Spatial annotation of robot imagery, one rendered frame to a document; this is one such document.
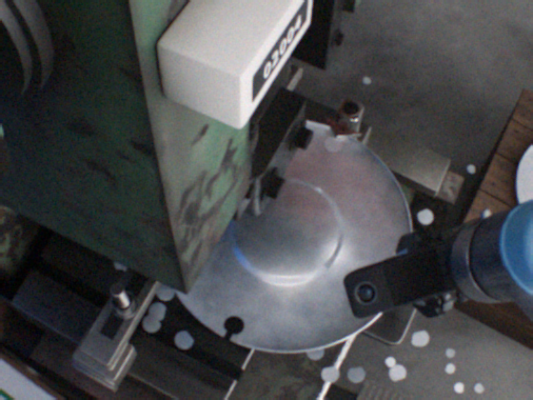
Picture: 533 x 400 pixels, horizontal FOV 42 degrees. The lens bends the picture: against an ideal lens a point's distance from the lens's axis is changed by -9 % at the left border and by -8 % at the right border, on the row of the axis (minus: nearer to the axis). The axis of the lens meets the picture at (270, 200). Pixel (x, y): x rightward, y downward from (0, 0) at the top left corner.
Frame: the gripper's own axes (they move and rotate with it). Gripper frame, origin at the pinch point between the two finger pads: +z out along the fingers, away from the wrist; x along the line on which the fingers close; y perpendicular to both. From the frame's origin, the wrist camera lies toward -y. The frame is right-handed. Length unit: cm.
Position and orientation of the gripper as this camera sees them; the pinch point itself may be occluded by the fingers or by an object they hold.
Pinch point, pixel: (397, 278)
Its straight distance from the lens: 84.0
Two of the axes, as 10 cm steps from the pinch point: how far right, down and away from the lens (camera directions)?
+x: -3.2, -9.4, 0.9
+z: -1.4, 1.4, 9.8
